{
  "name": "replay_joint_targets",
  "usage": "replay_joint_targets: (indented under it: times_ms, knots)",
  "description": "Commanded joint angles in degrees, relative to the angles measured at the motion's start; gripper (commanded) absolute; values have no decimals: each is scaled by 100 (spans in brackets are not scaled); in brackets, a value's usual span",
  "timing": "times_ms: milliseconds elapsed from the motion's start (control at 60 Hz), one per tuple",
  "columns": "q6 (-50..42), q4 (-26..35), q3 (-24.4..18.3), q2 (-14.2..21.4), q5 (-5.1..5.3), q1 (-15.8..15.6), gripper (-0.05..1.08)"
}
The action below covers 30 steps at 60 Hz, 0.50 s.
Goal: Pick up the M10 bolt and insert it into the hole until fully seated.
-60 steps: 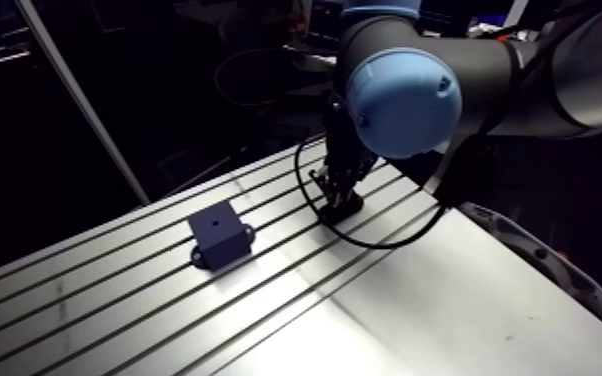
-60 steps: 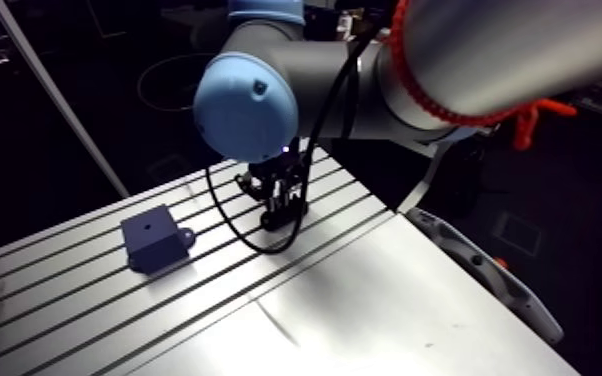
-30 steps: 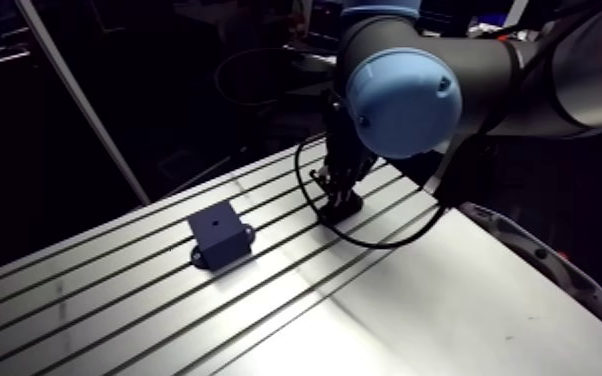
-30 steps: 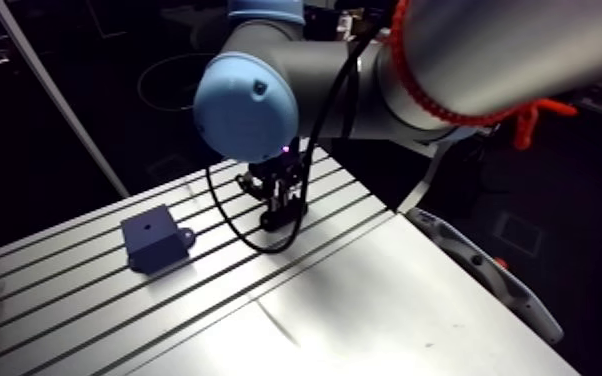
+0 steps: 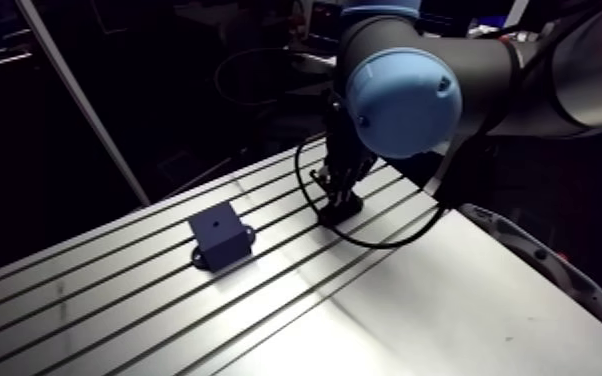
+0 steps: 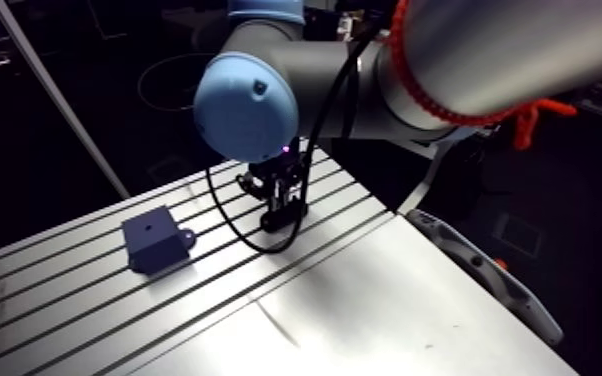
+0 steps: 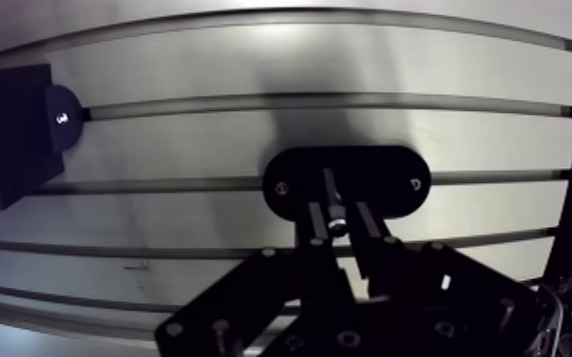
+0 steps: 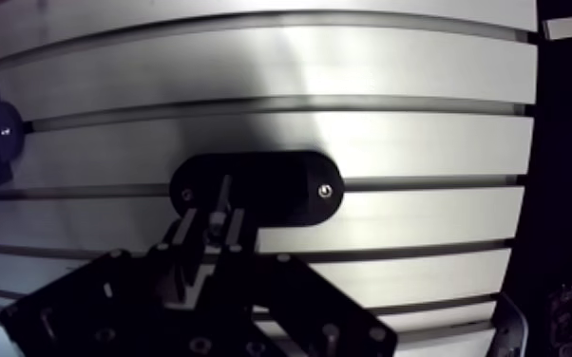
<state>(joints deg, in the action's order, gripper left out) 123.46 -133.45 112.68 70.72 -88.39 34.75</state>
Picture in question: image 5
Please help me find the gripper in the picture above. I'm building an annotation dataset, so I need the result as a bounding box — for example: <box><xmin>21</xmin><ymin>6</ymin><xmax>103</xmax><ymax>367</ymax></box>
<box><xmin>309</xmin><ymin>88</ymin><xmax>379</xmax><ymax>209</ymax></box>

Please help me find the pale holed strip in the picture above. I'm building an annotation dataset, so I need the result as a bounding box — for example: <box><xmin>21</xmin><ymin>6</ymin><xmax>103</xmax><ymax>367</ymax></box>
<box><xmin>457</xmin><ymin>202</ymin><xmax>602</xmax><ymax>336</ymax></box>

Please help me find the dark blue-grey block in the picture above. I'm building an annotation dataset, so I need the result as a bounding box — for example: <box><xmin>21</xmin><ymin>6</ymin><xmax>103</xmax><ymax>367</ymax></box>
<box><xmin>187</xmin><ymin>200</ymin><xmax>257</xmax><ymax>274</ymax></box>

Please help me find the black oval holder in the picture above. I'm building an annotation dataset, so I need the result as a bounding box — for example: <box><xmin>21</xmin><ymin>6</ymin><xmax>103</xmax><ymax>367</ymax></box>
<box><xmin>317</xmin><ymin>193</ymin><xmax>365</xmax><ymax>228</ymax></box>

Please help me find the black cable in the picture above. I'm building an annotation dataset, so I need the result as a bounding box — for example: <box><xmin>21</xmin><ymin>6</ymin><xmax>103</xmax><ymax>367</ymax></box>
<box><xmin>293</xmin><ymin>133</ymin><xmax>448</xmax><ymax>251</ymax></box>

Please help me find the pale slanted post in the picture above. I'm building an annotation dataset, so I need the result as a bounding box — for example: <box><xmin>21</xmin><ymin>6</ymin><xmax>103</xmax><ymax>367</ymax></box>
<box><xmin>14</xmin><ymin>0</ymin><xmax>153</xmax><ymax>208</ymax></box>

